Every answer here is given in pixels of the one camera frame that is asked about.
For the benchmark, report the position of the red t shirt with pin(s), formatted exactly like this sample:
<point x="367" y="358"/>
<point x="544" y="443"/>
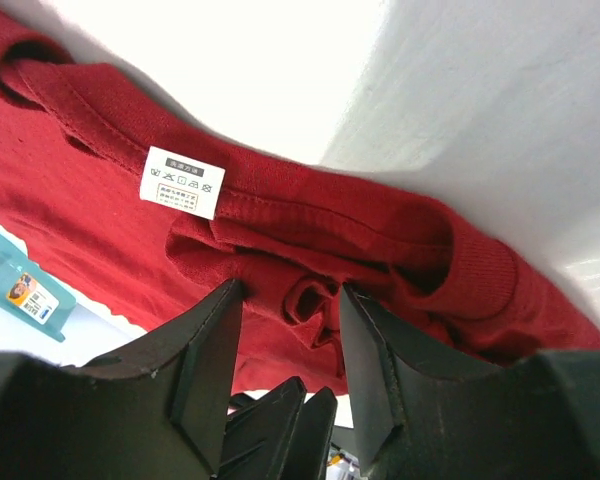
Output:
<point x="146" y="214"/>

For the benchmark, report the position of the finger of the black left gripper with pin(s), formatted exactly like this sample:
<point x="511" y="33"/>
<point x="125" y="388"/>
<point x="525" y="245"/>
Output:
<point x="258" y="437"/>
<point x="306" y="453"/>

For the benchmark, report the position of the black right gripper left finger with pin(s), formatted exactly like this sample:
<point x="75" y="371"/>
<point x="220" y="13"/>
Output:
<point x="154" y="408"/>

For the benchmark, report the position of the teal transparent plastic bin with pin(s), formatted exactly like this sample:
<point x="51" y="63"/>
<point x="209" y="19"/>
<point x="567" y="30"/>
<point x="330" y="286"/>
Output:
<point x="32" y="295"/>

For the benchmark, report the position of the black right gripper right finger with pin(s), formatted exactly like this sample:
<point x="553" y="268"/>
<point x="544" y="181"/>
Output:
<point x="423" y="410"/>

